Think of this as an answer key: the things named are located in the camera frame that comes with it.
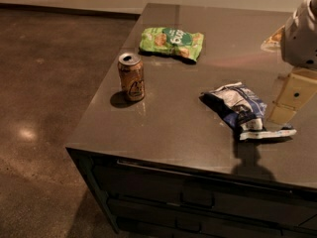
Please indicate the orange soda can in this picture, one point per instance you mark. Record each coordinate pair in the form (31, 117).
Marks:
(131, 72)

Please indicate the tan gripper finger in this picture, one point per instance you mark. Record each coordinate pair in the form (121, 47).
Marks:
(273, 42)
(298, 88)

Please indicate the blue chip bag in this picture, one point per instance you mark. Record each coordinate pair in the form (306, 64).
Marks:
(243, 112)

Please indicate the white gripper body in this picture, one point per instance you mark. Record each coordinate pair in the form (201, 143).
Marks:
(301, 39)

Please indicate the green rice chip bag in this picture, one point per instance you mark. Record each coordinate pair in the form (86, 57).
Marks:
(172, 42)

